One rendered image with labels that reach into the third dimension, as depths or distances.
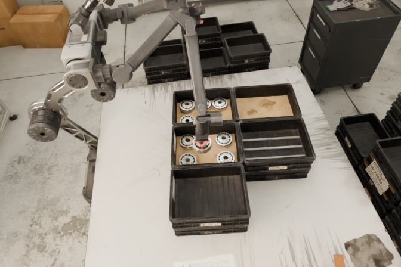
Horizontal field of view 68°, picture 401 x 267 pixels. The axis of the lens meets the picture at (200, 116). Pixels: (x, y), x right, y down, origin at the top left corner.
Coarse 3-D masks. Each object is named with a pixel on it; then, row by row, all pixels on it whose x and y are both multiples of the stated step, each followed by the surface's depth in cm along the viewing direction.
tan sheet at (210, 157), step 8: (232, 136) 187; (176, 144) 186; (232, 144) 184; (176, 152) 182; (184, 152) 182; (192, 152) 182; (208, 152) 181; (216, 152) 181; (232, 152) 180; (176, 160) 178; (200, 160) 177; (208, 160) 177; (216, 160) 177
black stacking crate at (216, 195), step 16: (176, 176) 169; (192, 176) 169; (208, 176) 170; (224, 176) 170; (240, 176) 168; (176, 192) 165; (192, 192) 165; (208, 192) 164; (224, 192) 164; (240, 192) 163; (176, 208) 159; (192, 208) 159; (208, 208) 158; (224, 208) 158; (240, 208) 157; (176, 224) 149; (192, 224) 151; (224, 224) 153; (240, 224) 152
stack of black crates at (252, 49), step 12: (240, 36) 295; (252, 36) 296; (264, 36) 293; (228, 48) 283; (240, 48) 299; (252, 48) 298; (264, 48) 296; (228, 60) 289; (240, 60) 281; (252, 60) 283; (264, 60) 285; (240, 72) 293
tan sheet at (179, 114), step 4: (212, 100) 209; (228, 100) 208; (228, 104) 205; (212, 108) 204; (228, 108) 203; (180, 112) 203; (192, 112) 202; (196, 112) 202; (224, 112) 201; (228, 112) 201; (180, 116) 201; (196, 116) 200; (224, 116) 198; (228, 116) 198
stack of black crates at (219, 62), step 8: (216, 48) 302; (200, 56) 307; (208, 56) 308; (216, 56) 309; (224, 56) 296; (208, 64) 303; (216, 64) 302; (224, 64) 301; (208, 72) 288; (216, 72) 290; (224, 72) 291
